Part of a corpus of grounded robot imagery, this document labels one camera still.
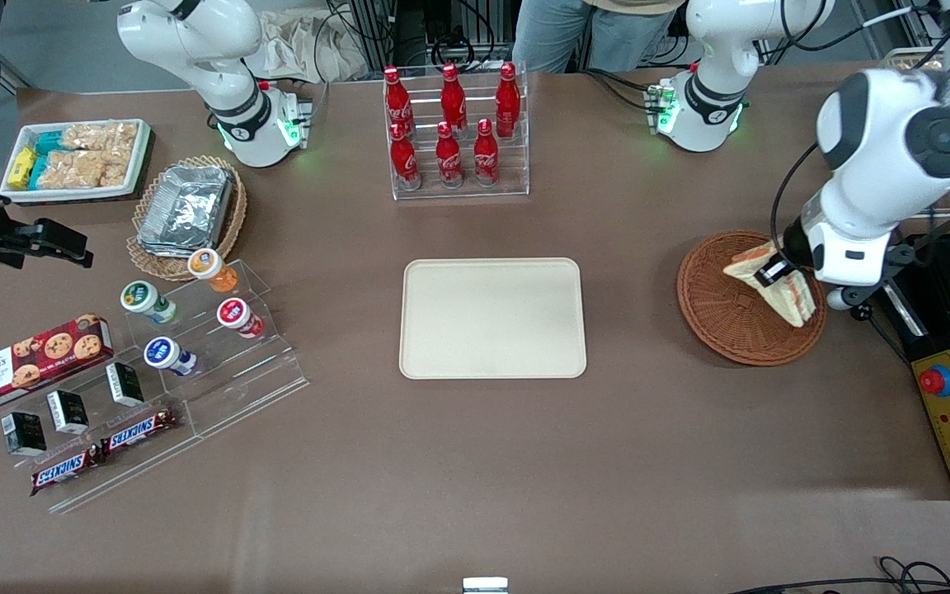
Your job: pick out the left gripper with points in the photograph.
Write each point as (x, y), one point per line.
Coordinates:
(793, 244)

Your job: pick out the triangular sandwich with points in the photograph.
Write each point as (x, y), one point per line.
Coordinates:
(797, 301)

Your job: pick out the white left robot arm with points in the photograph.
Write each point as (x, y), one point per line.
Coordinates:
(879, 124)

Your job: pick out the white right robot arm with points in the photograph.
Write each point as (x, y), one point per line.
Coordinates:
(219, 74)

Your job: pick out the brown round wicker basket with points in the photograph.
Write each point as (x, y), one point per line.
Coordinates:
(722, 322)

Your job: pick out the light woven wicker basket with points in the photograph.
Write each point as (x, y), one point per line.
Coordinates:
(149, 260)

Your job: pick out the white rectangular snack tray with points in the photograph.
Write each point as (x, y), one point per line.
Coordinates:
(141, 153)

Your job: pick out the beige plastic serving tray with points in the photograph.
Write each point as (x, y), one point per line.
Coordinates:
(491, 318)

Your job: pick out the teal snack pack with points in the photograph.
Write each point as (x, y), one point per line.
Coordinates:
(48, 142)
(39, 172)

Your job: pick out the yellow snack pack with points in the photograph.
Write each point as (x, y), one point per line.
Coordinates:
(21, 167)

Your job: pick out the rice cracker snack pack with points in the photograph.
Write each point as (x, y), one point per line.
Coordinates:
(100, 136)
(83, 169)

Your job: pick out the green lid gum jar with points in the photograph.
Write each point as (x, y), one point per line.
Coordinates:
(138, 297)

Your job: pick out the red Walkers cookie box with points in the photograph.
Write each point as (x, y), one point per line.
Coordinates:
(30, 363)

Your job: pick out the aluminium foil container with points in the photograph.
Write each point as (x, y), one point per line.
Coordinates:
(186, 210)

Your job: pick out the black metal appliance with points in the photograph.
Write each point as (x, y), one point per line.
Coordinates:
(937, 289)

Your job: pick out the small black snack box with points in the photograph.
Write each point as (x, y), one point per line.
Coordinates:
(68, 412)
(124, 384)
(23, 434)

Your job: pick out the blue lid gum jar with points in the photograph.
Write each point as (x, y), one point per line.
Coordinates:
(162, 353)

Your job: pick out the orange lid gum jar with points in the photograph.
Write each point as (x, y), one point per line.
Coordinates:
(204, 263)

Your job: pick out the red lid gum jar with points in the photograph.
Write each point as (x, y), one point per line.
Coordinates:
(232, 313)

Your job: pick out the Snickers chocolate bar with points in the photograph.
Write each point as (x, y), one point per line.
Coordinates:
(138, 431)
(63, 472)

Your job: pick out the clear acrylic tiered stand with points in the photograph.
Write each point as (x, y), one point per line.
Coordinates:
(228, 388)

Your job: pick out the clear acrylic bottle rack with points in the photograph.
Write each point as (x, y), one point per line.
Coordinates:
(516, 165)

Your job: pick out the red Coca-Cola bottle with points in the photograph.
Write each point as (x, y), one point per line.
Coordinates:
(405, 161)
(449, 161)
(397, 99)
(453, 99)
(508, 99)
(486, 157)

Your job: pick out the person in blue jeans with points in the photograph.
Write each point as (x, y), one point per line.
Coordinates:
(557, 33)

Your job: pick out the crumpled white plastic bag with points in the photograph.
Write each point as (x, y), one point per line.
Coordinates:
(293, 49)

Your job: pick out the black equipment rack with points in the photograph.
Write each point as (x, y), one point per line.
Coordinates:
(409, 29)

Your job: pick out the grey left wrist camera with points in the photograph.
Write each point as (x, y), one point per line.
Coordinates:
(839, 297)

